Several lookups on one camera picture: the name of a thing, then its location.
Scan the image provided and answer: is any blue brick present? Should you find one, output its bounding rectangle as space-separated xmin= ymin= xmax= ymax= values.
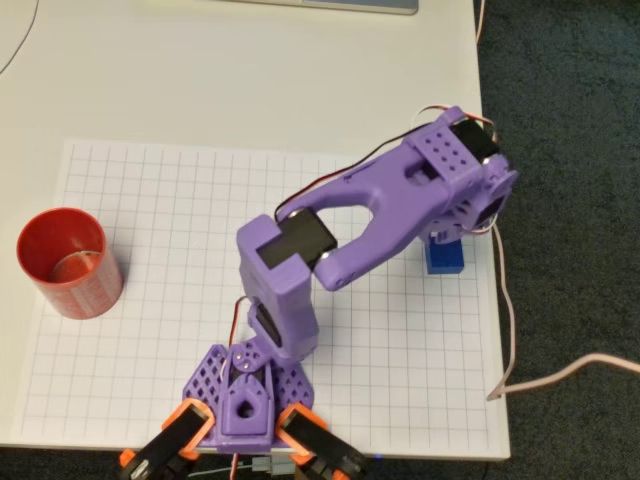
xmin=425 ymin=238 xmax=466 ymax=276

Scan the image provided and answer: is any red cup with white print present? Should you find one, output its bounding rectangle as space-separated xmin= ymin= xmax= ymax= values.
xmin=16 ymin=207 xmax=125 ymax=320

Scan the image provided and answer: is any black and orange clamp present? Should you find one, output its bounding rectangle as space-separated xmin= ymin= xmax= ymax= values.
xmin=118 ymin=399 xmax=212 ymax=480
xmin=277 ymin=403 xmax=366 ymax=480

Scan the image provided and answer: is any white grid paper sheet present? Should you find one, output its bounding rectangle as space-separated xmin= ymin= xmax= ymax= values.
xmin=12 ymin=138 xmax=494 ymax=449

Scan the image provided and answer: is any thin dark cable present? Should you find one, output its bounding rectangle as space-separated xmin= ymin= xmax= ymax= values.
xmin=0 ymin=0 xmax=41 ymax=76

